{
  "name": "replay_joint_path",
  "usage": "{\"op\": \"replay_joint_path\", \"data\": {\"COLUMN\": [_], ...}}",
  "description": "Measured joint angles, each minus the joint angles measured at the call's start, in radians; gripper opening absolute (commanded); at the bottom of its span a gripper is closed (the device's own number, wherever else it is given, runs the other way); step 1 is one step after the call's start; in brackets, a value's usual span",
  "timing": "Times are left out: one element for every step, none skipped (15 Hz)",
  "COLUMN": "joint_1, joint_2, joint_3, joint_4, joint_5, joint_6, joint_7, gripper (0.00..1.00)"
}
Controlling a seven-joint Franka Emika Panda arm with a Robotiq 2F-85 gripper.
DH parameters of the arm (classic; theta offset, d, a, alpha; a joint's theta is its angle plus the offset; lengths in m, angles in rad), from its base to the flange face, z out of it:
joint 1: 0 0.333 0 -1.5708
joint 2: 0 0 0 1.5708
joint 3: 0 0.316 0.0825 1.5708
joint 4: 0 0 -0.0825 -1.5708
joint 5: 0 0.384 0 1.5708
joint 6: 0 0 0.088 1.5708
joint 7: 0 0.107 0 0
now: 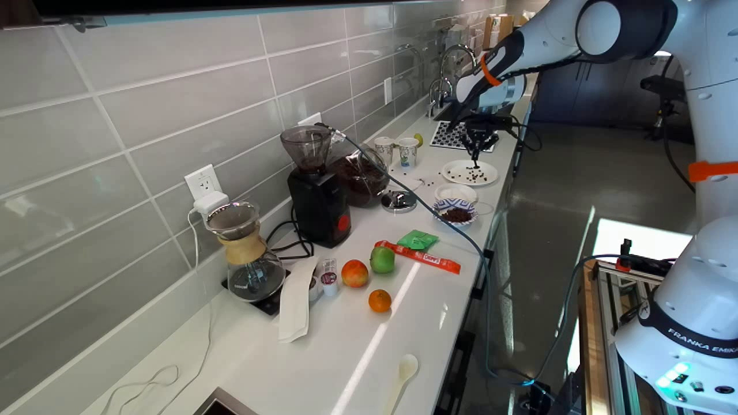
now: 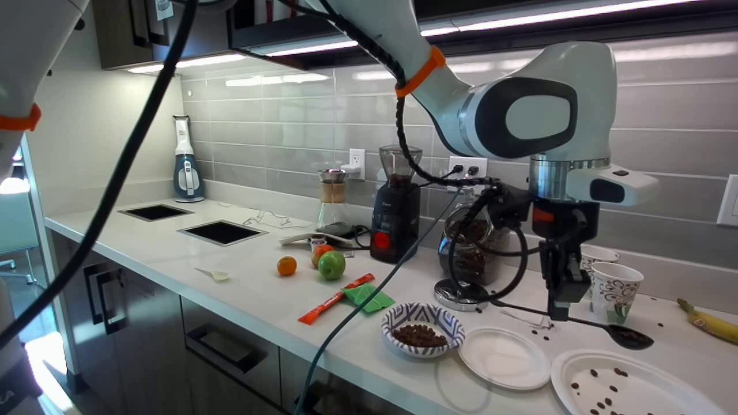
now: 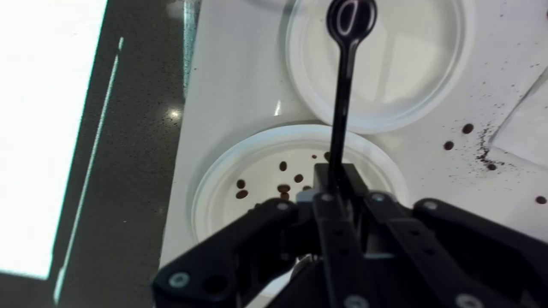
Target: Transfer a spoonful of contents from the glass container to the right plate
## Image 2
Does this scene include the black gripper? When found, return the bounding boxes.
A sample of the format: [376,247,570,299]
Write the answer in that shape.
[530,196,602,323]

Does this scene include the black measuring spoon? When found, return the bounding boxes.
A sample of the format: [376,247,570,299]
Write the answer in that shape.
[549,307,657,354]

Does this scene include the small white plate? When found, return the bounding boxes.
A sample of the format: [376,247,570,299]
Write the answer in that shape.
[457,323,553,394]

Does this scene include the large white paper plate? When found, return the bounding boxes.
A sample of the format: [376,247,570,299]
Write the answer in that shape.
[549,348,731,415]

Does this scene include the printed paper cup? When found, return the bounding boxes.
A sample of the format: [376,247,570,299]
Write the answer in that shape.
[586,259,649,327]

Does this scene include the clear plastic sheet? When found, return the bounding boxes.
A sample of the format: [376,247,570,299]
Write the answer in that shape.
[491,299,558,335]

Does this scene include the yellow banana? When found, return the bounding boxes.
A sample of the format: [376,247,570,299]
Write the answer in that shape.
[674,296,738,348]

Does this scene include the blue patterned bowl with beans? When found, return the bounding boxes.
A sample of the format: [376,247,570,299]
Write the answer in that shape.
[379,300,468,362]

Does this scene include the black coffee grinder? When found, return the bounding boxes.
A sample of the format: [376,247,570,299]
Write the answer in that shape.
[369,145,425,266]

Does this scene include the green packet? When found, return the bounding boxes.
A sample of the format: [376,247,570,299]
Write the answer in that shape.
[342,281,398,318]

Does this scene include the black coffee scale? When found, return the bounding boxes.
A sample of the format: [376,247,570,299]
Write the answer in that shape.
[317,219,373,241]

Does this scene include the orange stick sachet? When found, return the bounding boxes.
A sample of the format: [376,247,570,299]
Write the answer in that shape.
[299,273,379,327]

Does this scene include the green apple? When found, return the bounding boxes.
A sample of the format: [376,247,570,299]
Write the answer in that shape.
[317,250,349,285]

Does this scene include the glass pour-over carafe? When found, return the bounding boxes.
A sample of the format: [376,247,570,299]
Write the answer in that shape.
[318,166,353,233]

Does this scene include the orange red fruit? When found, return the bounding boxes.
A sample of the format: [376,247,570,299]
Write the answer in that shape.
[309,242,334,271]

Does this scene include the small orange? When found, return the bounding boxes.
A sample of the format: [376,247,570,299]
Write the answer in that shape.
[274,255,301,279]

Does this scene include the white plastic spoon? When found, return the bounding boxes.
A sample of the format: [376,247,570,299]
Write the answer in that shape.
[195,266,234,285]

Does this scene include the blue white hand blender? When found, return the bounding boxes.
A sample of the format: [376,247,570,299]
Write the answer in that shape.
[172,114,209,205]

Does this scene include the grey lower cabinet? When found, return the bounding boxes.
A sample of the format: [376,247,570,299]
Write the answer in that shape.
[44,226,435,415]

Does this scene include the dark upper cabinet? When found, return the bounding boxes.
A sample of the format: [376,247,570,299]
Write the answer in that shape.
[91,0,234,75]

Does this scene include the white wall outlet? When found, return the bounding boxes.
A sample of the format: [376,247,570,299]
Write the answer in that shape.
[447,156,491,186]
[347,145,369,186]

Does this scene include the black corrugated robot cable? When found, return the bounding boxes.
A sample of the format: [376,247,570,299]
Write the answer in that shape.
[280,0,536,307]

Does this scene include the orange cable strap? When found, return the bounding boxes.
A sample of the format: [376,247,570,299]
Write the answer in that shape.
[394,45,450,101]
[0,101,46,135]

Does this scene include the teal cable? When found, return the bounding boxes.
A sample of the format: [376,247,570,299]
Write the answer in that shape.
[293,183,473,415]

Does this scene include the thin white cable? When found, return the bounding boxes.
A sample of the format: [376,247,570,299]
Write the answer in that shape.
[239,209,309,233]

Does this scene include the black drawer handle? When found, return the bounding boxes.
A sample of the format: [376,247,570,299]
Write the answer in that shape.
[186,322,271,377]

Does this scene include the black cabinet handle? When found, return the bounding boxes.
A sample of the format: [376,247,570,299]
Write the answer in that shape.
[94,269,131,338]
[82,263,112,327]

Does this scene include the smooth black robot cable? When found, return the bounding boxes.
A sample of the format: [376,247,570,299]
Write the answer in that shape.
[0,0,203,354]

